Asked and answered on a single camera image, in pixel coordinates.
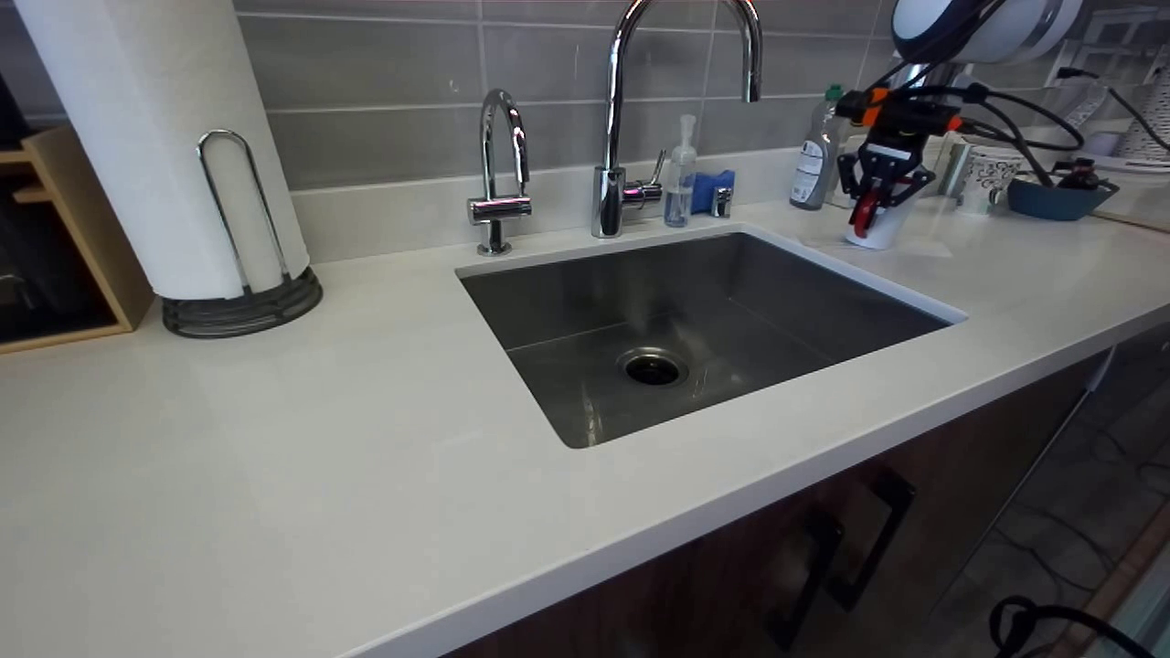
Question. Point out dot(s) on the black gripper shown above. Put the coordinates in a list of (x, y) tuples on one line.
[(891, 154)]

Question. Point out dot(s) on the white mug red interior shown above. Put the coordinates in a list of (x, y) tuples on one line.
[(874, 226)]

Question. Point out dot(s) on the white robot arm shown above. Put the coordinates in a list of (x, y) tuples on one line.
[(973, 31)]

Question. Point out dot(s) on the black sink drain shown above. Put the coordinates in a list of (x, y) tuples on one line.
[(654, 368)]

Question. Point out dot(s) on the stainless steel sink basin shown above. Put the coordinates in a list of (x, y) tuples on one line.
[(734, 310)]

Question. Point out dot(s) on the blue bowl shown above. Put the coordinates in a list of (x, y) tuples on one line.
[(1057, 202)]

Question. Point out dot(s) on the blue sponge holder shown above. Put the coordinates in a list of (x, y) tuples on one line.
[(712, 195)]

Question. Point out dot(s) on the clear soap dispenser bottle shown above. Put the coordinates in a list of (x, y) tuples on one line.
[(679, 172)]

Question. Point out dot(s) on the white paper towel roll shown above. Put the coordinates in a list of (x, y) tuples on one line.
[(170, 113)]

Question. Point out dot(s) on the wooden box shelf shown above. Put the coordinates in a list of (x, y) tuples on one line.
[(71, 273)]

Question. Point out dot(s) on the black cabinet handle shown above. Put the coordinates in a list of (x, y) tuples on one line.
[(873, 529), (821, 536)]

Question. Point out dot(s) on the black wire towel holder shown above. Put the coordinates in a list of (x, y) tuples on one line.
[(242, 285)]

